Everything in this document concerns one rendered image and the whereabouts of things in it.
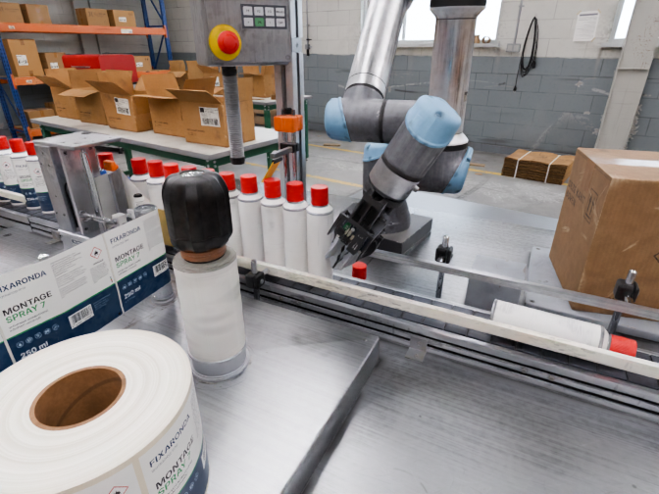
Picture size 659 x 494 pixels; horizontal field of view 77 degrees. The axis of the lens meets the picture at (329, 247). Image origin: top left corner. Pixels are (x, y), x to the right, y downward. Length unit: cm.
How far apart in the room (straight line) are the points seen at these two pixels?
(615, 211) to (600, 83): 513
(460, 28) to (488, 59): 519
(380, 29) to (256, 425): 70
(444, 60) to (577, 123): 508
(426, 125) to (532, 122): 549
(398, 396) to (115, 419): 41
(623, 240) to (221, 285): 70
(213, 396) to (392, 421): 26
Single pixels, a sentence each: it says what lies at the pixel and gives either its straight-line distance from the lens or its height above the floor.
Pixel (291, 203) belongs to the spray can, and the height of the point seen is 105.
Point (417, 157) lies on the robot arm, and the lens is 63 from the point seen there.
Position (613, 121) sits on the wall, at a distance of 596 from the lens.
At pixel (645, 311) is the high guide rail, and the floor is 96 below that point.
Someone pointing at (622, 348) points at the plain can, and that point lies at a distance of 77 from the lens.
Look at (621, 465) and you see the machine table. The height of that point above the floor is 83.
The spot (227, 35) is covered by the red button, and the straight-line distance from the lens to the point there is 83.
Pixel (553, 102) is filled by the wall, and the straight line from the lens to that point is 604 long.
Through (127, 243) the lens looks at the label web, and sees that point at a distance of 75.
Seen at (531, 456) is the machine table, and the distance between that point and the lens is 67.
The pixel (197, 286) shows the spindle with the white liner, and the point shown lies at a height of 104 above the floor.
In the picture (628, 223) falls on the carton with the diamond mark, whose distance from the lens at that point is 89.
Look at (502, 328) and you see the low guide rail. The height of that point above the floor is 91.
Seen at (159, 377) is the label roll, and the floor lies 102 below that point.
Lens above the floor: 132
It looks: 26 degrees down
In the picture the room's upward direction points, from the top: straight up
